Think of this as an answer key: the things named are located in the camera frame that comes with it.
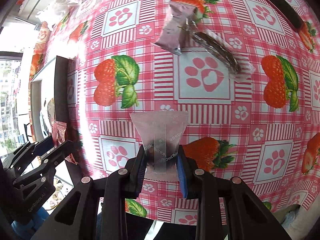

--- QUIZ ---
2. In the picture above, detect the small pink snack packet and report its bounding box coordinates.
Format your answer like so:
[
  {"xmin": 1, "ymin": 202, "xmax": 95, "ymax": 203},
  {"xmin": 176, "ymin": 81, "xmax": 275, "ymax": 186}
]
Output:
[{"xmin": 129, "ymin": 111, "xmax": 189, "ymax": 183}]

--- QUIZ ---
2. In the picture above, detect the brown bar in clear wrapper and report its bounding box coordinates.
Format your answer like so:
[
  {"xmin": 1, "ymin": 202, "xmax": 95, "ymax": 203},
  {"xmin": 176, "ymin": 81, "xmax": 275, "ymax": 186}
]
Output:
[{"xmin": 191, "ymin": 29, "xmax": 255, "ymax": 82}]

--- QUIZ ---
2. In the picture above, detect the pale purple snack packet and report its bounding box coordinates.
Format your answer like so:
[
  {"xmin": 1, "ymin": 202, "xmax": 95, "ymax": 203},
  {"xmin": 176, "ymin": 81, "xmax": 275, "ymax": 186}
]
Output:
[{"xmin": 151, "ymin": 0, "xmax": 199, "ymax": 55}]

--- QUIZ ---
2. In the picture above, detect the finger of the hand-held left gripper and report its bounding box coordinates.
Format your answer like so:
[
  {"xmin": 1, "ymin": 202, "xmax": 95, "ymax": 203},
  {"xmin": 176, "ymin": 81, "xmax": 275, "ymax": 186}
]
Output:
[
  {"xmin": 3, "ymin": 134, "xmax": 54, "ymax": 170},
  {"xmin": 14, "ymin": 140, "xmax": 75, "ymax": 188}
]

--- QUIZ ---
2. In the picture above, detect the white plastic bag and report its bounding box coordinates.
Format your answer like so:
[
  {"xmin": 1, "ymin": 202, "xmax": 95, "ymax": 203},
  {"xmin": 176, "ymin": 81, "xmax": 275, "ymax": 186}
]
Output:
[{"xmin": 37, "ymin": 0, "xmax": 83, "ymax": 23}]

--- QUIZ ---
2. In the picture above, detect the black and white box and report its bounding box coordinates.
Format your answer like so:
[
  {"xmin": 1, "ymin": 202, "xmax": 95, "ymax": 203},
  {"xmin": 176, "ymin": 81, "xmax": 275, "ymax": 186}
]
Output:
[{"xmin": 29, "ymin": 55, "xmax": 75, "ymax": 145}]

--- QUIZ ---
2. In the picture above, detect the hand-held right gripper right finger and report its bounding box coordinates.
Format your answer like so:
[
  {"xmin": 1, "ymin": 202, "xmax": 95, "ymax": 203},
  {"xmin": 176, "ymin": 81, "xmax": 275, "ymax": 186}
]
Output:
[{"xmin": 176, "ymin": 145, "xmax": 292, "ymax": 240}]

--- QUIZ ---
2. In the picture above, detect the red snack packet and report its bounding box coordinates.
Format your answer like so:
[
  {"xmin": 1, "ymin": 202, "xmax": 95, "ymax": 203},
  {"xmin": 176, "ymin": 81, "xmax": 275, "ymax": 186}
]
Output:
[{"xmin": 51, "ymin": 120, "xmax": 78, "ymax": 165}]

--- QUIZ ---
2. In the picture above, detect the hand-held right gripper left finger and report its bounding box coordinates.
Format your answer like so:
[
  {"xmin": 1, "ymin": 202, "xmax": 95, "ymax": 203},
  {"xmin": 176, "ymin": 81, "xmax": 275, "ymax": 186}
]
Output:
[{"xmin": 44, "ymin": 144, "xmax": 148, "ymax": 240}]

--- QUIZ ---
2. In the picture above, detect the pink strawberry print tablecloth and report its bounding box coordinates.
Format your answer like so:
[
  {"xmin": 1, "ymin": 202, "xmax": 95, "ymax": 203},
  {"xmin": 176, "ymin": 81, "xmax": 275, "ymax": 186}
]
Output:
[{"xmin": 15, "ymin": 0, "xmax": 320, "ymax": 227}]

